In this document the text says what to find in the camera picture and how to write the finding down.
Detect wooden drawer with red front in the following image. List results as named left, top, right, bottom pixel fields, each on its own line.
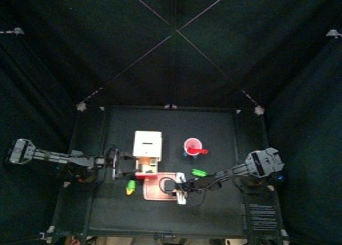
left=133, top=156, right=162, bottom=180

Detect white toy drawer cabinet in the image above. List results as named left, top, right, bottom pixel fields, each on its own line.
left=132, top=130, right=164, bottom=159

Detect pink square tray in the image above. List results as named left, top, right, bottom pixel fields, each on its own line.
left=142, top=171, right=184, bottom=202

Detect yellow green toy corn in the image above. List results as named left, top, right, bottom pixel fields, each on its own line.
left=124, top=179, right=138, bottom=196

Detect white printed label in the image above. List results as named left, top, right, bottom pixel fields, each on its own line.
left=248, top=203, right=279, bottom=233

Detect red cup with handle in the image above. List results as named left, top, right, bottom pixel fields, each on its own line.
left=182, top=137, right=210, bottom=158

